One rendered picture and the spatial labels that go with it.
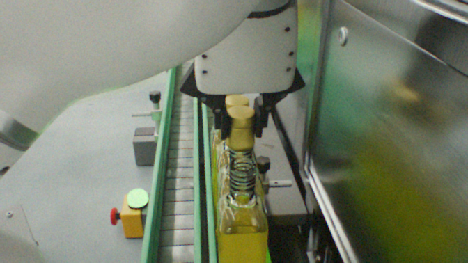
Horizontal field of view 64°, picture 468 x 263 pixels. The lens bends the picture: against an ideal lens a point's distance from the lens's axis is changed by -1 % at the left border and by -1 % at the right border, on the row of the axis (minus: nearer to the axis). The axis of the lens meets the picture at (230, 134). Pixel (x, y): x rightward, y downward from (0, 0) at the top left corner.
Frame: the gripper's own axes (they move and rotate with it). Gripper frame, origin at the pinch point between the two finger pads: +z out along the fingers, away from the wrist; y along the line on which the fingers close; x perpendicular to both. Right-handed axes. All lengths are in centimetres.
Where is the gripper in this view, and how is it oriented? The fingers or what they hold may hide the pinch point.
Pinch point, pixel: (240, 118)
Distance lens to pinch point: 44.3
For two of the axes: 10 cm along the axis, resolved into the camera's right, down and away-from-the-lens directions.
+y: -9.9, 0.5, -0.9
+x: 1.0, 7.2, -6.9
